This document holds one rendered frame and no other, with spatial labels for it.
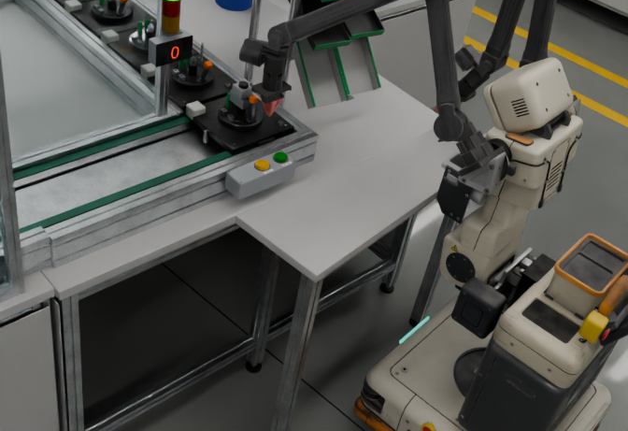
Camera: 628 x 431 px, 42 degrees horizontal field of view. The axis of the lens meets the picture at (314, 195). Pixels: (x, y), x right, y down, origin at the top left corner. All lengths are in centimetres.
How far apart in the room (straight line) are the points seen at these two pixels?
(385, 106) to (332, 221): 69
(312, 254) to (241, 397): 88
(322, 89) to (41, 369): 118
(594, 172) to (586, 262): 216
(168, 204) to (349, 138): 74
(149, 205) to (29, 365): 51
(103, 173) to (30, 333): 49
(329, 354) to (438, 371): 50
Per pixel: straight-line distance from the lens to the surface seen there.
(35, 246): 209
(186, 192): 226
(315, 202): 241
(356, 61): 273
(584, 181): 447
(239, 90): 244
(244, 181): 228
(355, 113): 284
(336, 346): 317
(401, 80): 397
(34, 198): 228
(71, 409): 250
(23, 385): 232
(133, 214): 219
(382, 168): 260
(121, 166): 238
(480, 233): 243
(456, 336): 296
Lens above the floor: 238
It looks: 39 degrees down
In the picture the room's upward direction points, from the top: 11 degrees clockwise
